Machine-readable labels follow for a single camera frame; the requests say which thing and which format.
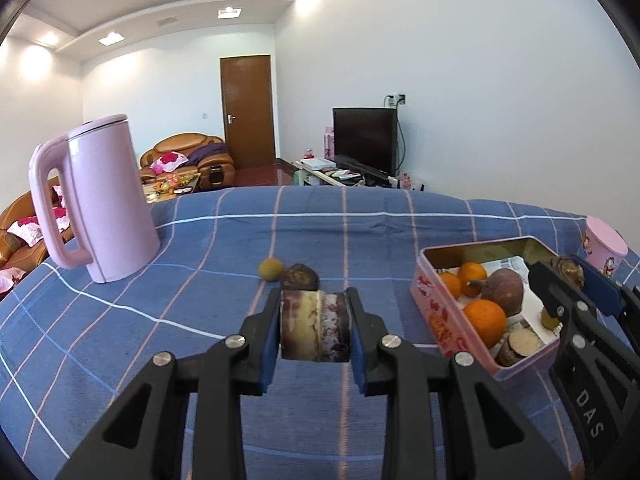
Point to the small pink patterned bag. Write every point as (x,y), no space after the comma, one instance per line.
(406,181)

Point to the ceiling air vent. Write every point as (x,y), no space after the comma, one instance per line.
(168,21)

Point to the brown wooden door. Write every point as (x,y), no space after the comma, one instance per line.
(247,110)

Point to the orange leather sofa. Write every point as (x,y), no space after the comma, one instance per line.
(15,240)
(210,165)

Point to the white packet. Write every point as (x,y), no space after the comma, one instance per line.
(507,263)

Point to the round orange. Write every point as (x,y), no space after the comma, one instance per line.
(484,322)
(450,285)

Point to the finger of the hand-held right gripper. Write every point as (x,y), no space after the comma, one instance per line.
(600,287)
(545,282)

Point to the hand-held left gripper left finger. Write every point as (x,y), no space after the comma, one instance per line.
(270,355)

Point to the coffee table with snacks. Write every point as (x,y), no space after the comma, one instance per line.
(170,187)

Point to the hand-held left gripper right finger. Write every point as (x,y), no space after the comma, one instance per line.
(358,360)

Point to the wall socket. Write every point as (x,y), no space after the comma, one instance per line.
(395,99)

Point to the dark brown round fruit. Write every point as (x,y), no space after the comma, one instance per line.
(570,270)
(299,277)

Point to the square ceiling light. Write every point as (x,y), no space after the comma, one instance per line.
(230,11)
(111,38)

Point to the white television stand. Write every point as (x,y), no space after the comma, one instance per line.
(320,176)

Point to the small yellow-green fruit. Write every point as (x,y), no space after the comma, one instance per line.
(271,268)
(549,321)

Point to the white flat box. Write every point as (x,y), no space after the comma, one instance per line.
(316,164)

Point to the pink electric kettle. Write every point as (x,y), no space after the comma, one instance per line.
(110,200)

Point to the purple throw blanket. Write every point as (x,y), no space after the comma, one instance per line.
(207,150)

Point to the blue plaid blanket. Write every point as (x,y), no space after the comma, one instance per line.
(200,310)

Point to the pink cartoon cup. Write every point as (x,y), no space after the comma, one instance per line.
(602,247)

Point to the pink tin box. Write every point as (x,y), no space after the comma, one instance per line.
(435,320)

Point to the pink floral cushion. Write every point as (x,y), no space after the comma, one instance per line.
(170,161)

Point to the orange with stem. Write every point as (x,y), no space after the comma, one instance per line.
(472,274)

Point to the black television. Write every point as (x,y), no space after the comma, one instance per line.
(365,140)

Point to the pink gift bag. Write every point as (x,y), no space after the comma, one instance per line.
(328,142)

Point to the round ceiling spotlight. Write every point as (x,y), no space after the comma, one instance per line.
(50,36)

